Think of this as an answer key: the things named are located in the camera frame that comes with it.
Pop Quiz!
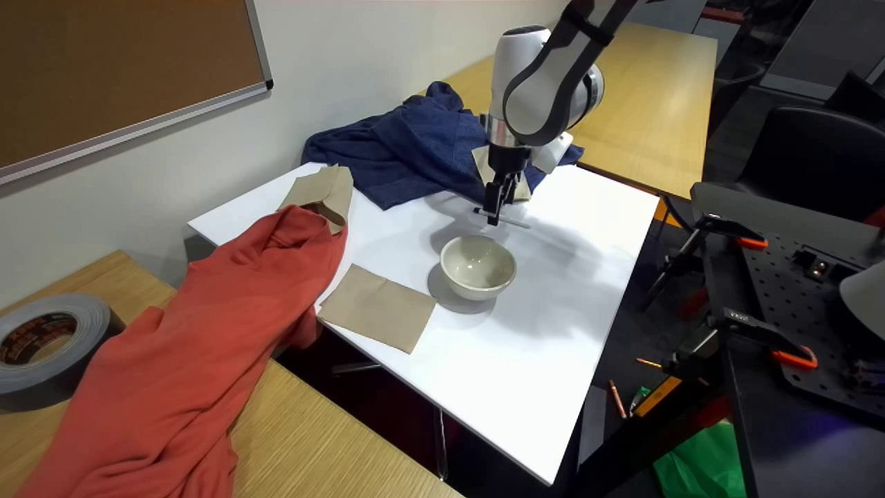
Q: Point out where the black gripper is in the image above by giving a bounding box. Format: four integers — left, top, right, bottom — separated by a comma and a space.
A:
485, 139, 531, 228

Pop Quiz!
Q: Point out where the white ceramic bowl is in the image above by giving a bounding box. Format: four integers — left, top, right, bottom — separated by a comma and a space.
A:
437, 232, 521, 305

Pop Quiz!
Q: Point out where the dark blue cloth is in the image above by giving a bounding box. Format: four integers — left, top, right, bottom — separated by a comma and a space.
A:
301, 80, 586, 213

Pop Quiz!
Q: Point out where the flat tan paper piece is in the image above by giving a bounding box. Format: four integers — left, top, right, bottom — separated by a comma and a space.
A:
316, 264, 437, 357

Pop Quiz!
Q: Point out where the orange pencil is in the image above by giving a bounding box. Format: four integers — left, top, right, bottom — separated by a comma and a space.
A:
607, 380, 630, 424

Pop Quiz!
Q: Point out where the light wooden table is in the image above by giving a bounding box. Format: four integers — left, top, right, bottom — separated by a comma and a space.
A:
0, 249, 466, 498

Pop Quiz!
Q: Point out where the black office chair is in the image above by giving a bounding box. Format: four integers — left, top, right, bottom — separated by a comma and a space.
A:
690, 73, 885, 260

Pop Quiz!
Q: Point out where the black perforated breadboard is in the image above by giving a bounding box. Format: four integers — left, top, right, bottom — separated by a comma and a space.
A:
704, 231, 885, 429

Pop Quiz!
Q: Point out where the green plastic bag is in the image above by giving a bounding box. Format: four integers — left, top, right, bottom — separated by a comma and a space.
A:
651, 419, 749, 498

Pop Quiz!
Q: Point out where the red cloth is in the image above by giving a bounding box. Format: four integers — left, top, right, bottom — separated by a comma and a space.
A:
16, 206, 348, 498

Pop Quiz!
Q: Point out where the brown cork board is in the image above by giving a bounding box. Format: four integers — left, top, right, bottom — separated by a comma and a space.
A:
0, 0, 278, 196

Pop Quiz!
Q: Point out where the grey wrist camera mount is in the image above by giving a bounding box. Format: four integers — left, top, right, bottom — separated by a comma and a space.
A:
527, 131, 576, 177

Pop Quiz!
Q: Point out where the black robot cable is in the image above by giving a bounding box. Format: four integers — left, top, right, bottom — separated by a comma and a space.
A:
502, 0, 604, 121

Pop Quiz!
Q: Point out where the black clamp with orange handle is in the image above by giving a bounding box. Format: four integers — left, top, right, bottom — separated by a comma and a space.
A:
635, 210, 776, 314
669, 308, 824, 377

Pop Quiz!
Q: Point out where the grey duct tape roll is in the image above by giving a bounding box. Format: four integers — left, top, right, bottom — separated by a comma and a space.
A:
0, 293, 116, 402

